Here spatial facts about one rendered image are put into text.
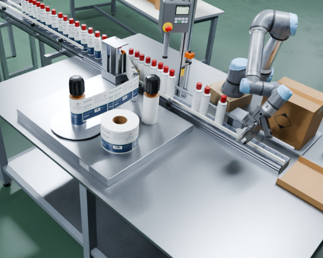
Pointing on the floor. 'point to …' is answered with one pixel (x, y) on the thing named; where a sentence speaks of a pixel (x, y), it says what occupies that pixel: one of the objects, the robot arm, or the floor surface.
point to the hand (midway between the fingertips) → (241, 143)
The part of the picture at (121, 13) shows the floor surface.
